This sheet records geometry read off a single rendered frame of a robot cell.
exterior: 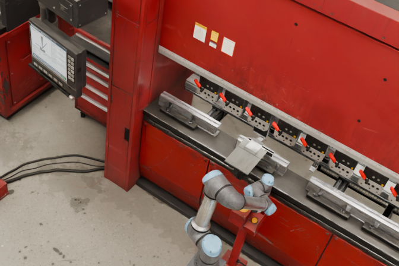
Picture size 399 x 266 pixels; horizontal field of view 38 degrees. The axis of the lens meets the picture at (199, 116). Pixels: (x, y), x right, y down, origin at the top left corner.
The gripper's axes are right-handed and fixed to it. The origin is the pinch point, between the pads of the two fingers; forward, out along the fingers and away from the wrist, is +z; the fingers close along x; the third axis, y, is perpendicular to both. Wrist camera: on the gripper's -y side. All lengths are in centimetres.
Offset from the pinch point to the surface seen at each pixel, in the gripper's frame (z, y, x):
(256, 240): 62, 19, -2
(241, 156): -14.4, 22.1, 26.6
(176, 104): -9, 37, 90
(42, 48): -62, -18, 158
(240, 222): 11.3, -6.1, 6.5
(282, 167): -8.0, 35.5, 1.7
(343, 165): -39, 36, -34
